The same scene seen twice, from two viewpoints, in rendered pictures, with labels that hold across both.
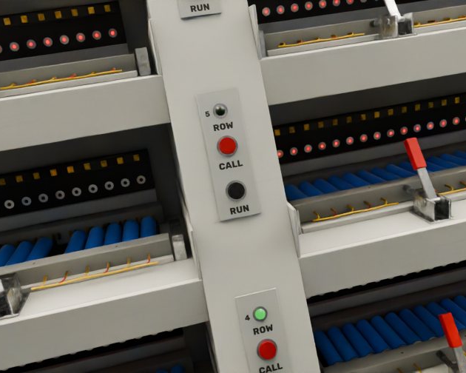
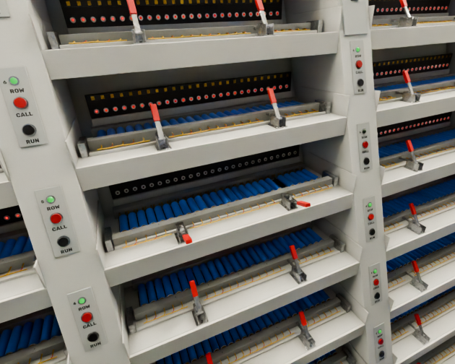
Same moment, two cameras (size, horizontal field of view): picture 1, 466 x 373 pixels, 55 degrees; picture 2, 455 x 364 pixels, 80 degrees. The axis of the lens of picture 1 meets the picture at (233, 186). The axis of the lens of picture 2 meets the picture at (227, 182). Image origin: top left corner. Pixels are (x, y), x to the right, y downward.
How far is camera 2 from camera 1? 53 cm
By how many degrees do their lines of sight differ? 15
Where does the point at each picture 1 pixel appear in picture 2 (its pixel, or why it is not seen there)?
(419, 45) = (420, 106)
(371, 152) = not seen: hidden behind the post
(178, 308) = (344, 204)
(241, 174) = (367, 154)
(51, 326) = (308, 211)
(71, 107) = (317, 129)
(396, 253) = (406, 182)
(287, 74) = (382, 116)
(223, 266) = (360, 188)
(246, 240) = (367, 179)
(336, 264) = (390, 186)
